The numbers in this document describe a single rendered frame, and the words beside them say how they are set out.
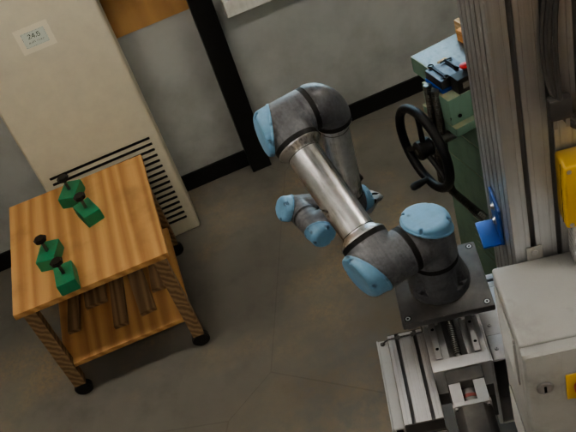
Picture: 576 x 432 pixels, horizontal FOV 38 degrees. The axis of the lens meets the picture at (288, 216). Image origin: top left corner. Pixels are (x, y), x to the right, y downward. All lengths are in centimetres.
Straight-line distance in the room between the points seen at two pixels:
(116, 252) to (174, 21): 110
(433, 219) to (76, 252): 157
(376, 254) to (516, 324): 52
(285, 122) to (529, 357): 87
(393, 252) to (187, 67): 202
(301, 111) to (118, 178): 148
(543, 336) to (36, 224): 232
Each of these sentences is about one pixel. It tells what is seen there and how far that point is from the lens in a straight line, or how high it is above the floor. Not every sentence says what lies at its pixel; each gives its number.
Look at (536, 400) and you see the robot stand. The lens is 149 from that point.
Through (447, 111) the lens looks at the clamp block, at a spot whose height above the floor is 92.
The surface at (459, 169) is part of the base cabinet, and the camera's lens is 281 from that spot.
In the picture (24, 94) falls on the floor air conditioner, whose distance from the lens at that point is 332.
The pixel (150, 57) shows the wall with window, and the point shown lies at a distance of 364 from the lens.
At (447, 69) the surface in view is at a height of 100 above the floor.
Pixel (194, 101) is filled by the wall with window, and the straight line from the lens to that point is 378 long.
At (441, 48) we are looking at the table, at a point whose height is 90.
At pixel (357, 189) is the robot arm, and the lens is 225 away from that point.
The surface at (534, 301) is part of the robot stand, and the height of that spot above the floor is 123.
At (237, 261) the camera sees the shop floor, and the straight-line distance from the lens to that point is 353.
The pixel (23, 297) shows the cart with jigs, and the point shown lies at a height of 53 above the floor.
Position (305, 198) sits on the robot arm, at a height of 86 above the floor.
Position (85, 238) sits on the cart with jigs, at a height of 53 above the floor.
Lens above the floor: 234
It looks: 40 degrees down
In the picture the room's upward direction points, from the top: 20 degrees counter-clockwise
